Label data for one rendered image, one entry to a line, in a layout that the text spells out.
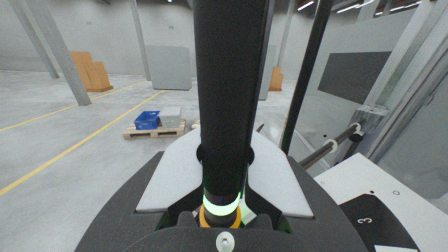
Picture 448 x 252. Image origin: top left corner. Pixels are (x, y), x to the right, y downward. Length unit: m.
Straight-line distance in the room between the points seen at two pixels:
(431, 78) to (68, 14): 16.05
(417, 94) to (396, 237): 0.65
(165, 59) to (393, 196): 7.41
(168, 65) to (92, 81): 3.29
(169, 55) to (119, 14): 7.26
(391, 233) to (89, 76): 8.57
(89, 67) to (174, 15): 6.95
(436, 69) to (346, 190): 0.52
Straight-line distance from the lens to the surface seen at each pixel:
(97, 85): 8.37
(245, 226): 0.20
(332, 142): 0.38
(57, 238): 2.33
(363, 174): 0.57
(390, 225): 0.30
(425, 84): 0.86
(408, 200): 0.54
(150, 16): 13.20
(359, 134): 0.67
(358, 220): 0.32
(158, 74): 7.63
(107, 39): 14.58
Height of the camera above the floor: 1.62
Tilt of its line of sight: 28 degrees down
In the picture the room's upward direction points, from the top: 2 degrees clockwise
